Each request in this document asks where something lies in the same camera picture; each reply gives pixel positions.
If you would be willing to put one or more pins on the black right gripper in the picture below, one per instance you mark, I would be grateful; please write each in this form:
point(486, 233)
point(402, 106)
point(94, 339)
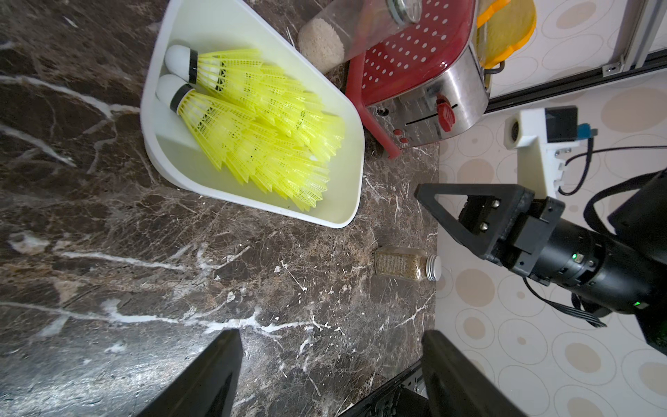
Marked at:
point(498, 221)

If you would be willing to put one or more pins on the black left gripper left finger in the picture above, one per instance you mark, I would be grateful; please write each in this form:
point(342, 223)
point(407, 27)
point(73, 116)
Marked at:
point(207, 387)

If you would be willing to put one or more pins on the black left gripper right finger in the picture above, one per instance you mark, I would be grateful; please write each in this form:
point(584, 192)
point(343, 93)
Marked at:
point(455, 387)

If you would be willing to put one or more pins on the green shuttlecock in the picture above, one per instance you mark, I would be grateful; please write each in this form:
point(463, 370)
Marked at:
point(232, 138)
point(241, 77)

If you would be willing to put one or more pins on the white plastic storage box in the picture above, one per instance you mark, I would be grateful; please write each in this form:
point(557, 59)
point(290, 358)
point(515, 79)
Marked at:
point(222, 25)

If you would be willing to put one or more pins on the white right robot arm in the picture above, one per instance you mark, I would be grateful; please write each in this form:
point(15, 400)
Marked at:
point(616, 264)

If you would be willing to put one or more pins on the small jar with grey lid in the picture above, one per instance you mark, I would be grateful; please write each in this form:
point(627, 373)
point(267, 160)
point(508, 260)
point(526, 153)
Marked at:
point(412, 264)

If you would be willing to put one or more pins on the red silver toaster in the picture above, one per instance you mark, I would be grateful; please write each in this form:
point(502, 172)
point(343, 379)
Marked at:
point(432, 81)

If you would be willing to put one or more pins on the clear jar with white lid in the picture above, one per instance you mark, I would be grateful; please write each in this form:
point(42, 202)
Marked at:
point(345, 29)

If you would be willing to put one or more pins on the silver aluminium crossbar back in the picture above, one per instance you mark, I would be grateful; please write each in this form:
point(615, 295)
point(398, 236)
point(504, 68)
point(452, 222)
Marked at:
point(632, 54)

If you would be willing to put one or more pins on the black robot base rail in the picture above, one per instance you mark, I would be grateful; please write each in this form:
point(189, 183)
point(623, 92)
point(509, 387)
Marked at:
point(403, 395)

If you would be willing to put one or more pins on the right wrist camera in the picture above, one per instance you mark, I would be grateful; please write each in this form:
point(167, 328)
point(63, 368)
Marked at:
point(539, 137)

